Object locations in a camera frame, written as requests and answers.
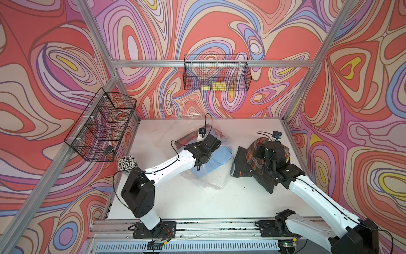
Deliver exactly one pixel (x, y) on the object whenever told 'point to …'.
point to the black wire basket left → (97, 134)
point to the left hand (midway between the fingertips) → (203, 148)
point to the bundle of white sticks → (127, 162)
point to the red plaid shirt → (257, 164)
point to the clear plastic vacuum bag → (218, 173)
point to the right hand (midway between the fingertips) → (261, 148)
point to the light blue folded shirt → (219, 155)
